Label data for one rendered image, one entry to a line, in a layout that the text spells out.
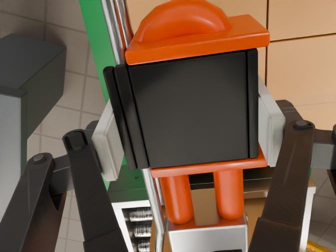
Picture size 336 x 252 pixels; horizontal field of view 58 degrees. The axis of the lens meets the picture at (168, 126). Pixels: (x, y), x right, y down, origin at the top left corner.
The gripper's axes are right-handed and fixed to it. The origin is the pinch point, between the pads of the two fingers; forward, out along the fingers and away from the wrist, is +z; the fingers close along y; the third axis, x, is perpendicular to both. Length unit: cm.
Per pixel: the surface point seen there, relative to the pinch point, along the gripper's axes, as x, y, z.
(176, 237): -10.1, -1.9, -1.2
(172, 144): -1.0, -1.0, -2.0
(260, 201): -69, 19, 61
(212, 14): 5.8, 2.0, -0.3
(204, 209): -9.3, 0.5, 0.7
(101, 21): -13, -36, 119
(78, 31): -16, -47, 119
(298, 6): -7, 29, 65
